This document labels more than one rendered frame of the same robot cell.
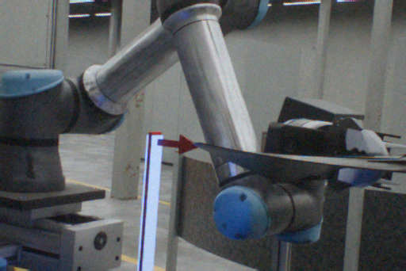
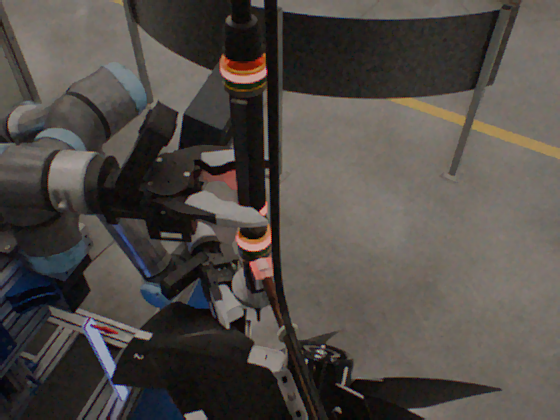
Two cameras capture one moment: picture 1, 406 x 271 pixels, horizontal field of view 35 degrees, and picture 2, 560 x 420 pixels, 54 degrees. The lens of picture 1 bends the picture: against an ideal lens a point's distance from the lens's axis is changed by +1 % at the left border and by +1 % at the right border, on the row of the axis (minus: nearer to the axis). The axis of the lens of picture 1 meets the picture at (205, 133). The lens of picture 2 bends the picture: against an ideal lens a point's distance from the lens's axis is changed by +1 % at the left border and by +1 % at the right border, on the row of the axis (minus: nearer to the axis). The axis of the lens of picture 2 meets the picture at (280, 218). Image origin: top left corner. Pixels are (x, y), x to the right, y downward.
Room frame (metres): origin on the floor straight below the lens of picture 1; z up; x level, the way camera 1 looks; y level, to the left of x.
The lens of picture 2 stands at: (0.17, -0.21, 2.09)
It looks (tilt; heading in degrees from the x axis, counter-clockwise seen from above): 48 degrees down; 350
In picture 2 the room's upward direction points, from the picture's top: straight up
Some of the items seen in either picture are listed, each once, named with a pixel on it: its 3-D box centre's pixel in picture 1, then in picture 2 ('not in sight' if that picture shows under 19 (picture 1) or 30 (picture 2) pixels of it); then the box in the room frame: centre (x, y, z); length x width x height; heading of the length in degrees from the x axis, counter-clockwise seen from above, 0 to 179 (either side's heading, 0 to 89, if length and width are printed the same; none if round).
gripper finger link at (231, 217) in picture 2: not in sight; (226, 225); (0.57, -0.22, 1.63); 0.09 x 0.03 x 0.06; 52
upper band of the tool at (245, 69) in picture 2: not in sight; (244, 73); (0.61, -0.25, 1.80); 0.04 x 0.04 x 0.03
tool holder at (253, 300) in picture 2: not in sight; (258, 272); (0.60, -0.25, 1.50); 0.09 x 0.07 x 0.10; 8
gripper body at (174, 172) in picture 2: not in sight; (150, 193); (0.64, -0.13, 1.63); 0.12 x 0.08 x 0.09; 73
